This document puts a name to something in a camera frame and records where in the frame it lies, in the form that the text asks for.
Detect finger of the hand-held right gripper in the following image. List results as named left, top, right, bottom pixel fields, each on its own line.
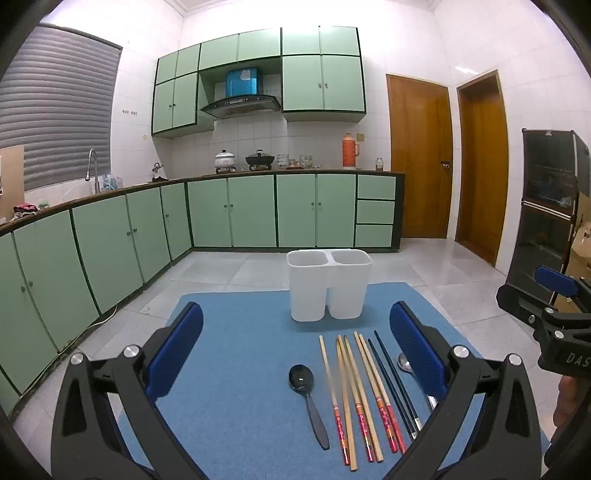
left=496, top=284, right=555, bottom=326
left=536, top=265, right=581, bottom=298

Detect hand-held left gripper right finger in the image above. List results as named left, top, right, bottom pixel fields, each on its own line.
left=383, top=301, right=543, bottom=480

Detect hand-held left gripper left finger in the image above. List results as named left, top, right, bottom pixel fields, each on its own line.
left=51, top=302, right=208, bottom=480

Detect metal spoon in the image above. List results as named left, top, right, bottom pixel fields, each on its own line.
left=397, top=353, right=438, bottom=411

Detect wooden chopstick red end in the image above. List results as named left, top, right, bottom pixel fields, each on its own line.
left=359, top=335, right=408, bottom=453
left=353, top=331, right=399, bottom=453
left=342, top=335, right=376, bottom=463
left=318, top=335, right=350, bottom=466

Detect black plastic spoon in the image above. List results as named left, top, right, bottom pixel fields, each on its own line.
left=288, top=364, right=331, bottom=451

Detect white two-compartment utensil holder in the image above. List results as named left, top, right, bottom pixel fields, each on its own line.
left=287, top=249, right=373, bottom=322

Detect person's right hand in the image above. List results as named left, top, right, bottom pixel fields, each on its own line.
left=553, top=375, right=583, bottom=429

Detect cardboard box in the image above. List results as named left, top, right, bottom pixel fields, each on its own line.
left=556, top=220, right=591, bottom=315

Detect black glass-front cabinet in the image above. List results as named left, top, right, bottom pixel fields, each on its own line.
left=505, top=128, right=591, bottom=308

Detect blue table mat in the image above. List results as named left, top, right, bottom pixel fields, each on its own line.
left=117, top=282, right=550, bottom=480

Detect plain wooden door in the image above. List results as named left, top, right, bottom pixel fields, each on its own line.
left=455, top=69, right=510, bottom=268

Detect green base cabinets with counter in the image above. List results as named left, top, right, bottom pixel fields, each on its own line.
left=0, top=171, right=406, bottom=409

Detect metal kitchen faucet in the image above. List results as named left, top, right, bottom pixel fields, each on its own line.
left=85, top=148, right=101, bottom=195

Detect white lidded pot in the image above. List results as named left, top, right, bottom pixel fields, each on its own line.
left=214, top=149, right=237, bottom=174

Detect black wok with lid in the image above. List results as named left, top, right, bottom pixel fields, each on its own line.
left=244, top=148, right=276, bottom=171

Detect red thermos flask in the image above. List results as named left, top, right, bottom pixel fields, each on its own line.
left=342, top=132, right=358, bottom=170

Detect brown board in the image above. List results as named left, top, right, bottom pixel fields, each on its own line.
left=0, top=144, right=25, bottom=223

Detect range hood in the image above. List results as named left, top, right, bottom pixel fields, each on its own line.
left=199, top=67, right=282, bottom=120

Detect grey window blind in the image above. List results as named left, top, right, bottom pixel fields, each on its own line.
left=0, top=23, right=123, bottom=192

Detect wooden door with handle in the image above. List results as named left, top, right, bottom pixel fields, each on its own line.
left=386, top=74, right=454, bottom=239

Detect green wall cabinets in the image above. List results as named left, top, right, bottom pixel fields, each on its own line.
left=151, top=25, right=368, bottom=139

